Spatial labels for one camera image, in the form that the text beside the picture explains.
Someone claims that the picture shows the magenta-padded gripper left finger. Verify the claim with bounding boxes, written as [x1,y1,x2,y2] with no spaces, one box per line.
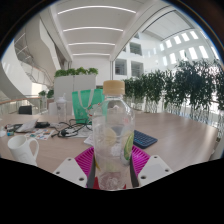
[53,146,98,190]

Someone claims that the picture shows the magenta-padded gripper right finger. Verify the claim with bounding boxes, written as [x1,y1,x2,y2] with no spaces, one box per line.
[129,144,174,189]

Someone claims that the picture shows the clear plastic drink bottle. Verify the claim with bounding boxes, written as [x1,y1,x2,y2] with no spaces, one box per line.
[91,79,136,191]

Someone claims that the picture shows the dark blue keyboard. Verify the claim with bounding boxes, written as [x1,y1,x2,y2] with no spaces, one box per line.
[133,129,159,150]

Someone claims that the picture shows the colourful sticker sheet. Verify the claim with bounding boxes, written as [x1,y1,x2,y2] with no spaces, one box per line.
[24,129,58,141]

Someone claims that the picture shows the white mug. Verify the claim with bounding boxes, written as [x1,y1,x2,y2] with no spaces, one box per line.
[7,134,40,167]

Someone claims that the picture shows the clear shaker bottle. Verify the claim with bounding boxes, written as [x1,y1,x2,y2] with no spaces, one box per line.
[55,93,68,124]

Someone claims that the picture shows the white paper stack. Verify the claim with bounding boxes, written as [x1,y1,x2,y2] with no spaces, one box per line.
[14,119,38,134]

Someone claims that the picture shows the green tote bag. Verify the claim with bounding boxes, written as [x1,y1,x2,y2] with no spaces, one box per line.
[71,88,106,125]

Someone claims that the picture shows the black chair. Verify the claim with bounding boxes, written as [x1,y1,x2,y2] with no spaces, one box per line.
[18,105,33,116]

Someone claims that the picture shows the small potted green plants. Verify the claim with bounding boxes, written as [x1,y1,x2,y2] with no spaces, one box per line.
[38,89,55,99]

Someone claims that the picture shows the tall green plant hedge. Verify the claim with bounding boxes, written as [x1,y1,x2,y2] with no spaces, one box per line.
[123,59,224,116]

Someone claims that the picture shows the low green plant row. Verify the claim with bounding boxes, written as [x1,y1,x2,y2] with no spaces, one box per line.
[54,66,99,78]

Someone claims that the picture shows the long ceiling light strips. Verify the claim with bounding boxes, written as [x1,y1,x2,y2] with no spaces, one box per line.
[57,4,138,57]

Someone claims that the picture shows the black tangled cables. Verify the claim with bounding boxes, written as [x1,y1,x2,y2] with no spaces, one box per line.
[49,119,94,138]

